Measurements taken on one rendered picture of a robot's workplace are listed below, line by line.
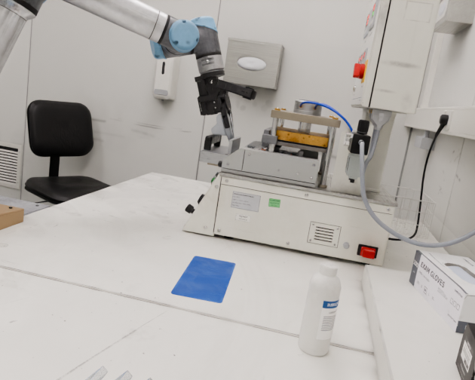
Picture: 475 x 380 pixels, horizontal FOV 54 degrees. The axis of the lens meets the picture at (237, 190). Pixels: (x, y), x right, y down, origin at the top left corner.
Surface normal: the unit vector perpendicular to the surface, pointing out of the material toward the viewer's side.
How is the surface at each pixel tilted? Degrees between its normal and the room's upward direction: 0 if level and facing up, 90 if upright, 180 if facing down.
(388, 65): 90
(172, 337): 0
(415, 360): 0
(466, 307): 90
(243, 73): 90
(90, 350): 0
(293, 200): 90
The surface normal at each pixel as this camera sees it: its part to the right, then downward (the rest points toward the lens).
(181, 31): 0.33, 0.17
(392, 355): 0.15, -0.97
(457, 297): -0.98, -0.18
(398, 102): -0.16, 0.17
